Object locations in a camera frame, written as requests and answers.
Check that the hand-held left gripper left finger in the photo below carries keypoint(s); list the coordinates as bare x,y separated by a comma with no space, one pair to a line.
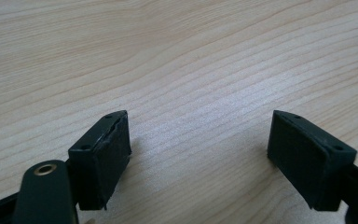
102,168

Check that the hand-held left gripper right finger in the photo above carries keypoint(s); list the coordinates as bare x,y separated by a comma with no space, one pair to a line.
307,161

